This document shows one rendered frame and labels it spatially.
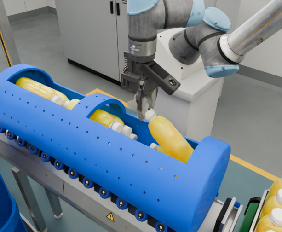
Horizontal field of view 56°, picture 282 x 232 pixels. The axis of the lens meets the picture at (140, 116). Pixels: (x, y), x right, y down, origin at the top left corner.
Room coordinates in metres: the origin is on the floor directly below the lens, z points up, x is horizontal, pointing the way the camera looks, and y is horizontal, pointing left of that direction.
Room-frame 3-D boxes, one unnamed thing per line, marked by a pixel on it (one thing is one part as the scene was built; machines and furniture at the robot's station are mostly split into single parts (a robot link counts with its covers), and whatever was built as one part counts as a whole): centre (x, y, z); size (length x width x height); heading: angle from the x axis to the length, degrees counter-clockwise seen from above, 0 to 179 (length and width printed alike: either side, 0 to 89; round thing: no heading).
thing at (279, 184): (0.51, -0.44, 1.00); 0.07 x 0.07 x 0.19
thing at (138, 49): (0.68, 0.00, 1.44); 0.08 x 0.08 x 0.05
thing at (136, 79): (0.68, 0.00, 1.36); 0.09 x 0.08 x 0.12; 56
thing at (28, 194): (0.98, 0.66, 0.31); 0.06 x 0.06 x 0.63; 56
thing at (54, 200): (1.09, 0.58, 0.31); 0.06 x 0.06 x 0.63; 56
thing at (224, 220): (0.45, -0.24, 0.99); 0.10 x 0.02 x 0.12; 146
